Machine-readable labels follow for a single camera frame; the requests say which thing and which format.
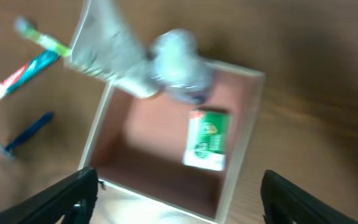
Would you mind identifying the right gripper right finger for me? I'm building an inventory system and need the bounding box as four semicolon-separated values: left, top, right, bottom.
260;170;356;224

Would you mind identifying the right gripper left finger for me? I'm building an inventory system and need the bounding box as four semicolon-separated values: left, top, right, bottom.
0;167;99;224

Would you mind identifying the blue disposable razor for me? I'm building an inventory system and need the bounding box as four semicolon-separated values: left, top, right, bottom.
0;112;54;159

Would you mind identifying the green white soap packet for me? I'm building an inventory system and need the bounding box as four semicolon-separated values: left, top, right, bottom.
183;110;229;171

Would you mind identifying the Colgate toothpaste tube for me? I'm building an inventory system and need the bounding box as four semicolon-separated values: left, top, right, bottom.
0;50;60;100

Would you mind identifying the white cream tube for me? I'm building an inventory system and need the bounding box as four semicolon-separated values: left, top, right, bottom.
65;0;160;98

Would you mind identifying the blue clear bottle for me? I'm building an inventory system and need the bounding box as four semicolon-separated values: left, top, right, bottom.
151;29;214;105

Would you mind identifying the green toothbrush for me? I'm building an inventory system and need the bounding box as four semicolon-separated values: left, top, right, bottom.
14;17;71;57

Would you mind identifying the white box with pink interior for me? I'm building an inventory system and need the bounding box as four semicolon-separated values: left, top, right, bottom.
80;61;265;223

